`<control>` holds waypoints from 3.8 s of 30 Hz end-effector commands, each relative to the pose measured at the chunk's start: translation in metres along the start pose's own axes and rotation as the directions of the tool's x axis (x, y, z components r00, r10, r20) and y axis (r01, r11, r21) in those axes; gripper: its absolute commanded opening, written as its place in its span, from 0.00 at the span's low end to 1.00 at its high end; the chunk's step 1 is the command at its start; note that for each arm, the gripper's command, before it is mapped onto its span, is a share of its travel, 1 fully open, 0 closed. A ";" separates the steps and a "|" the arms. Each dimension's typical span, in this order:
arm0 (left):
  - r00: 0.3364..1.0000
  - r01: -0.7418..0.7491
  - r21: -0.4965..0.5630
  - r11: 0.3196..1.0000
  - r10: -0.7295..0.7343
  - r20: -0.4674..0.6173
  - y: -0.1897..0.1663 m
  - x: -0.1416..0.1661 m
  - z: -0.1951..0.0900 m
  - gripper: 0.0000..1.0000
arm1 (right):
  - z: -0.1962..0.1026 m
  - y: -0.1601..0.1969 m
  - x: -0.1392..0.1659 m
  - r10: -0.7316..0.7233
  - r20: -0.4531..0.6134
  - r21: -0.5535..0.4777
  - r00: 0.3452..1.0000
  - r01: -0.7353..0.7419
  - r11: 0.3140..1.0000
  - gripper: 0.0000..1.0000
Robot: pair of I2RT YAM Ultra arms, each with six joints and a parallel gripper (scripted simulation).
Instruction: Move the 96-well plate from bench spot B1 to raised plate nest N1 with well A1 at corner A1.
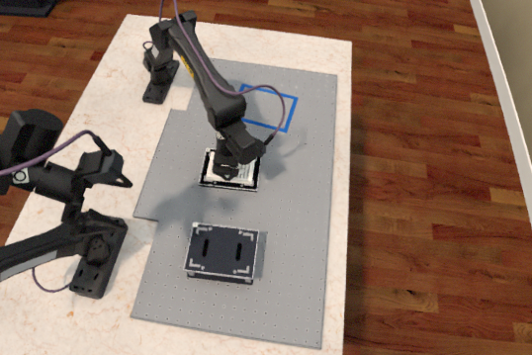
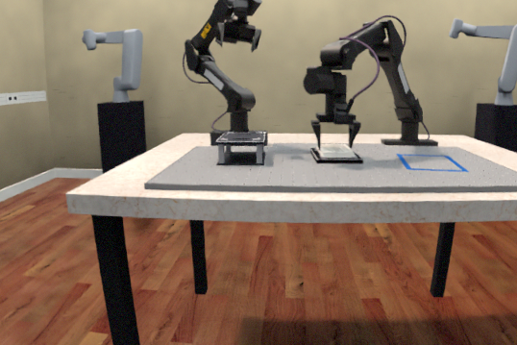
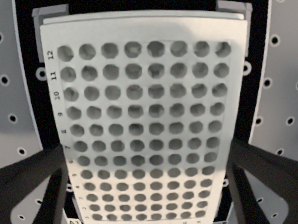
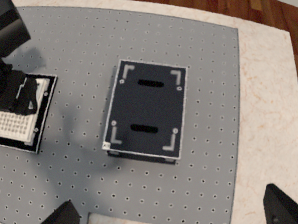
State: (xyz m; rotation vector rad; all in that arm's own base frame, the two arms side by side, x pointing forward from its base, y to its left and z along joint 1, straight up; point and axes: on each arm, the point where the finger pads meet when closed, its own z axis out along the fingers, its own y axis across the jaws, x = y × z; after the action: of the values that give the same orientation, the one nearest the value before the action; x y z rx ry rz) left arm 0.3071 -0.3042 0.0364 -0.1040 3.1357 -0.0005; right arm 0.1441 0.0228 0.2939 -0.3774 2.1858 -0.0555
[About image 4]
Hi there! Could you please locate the white well plate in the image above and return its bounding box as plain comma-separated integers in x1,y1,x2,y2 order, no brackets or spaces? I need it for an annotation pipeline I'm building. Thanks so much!
0,79,47,143

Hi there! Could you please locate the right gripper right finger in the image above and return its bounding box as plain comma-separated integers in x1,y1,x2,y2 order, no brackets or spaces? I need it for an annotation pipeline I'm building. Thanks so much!
263,183,298,224

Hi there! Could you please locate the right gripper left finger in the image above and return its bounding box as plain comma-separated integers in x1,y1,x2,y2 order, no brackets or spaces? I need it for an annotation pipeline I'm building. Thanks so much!
40,201,80,224

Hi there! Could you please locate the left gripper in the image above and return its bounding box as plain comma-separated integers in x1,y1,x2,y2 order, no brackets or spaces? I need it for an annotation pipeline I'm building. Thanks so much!
0,59,38,117

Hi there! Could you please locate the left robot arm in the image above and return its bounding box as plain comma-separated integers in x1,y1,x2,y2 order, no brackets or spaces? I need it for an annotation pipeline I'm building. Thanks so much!
0,0,31,59

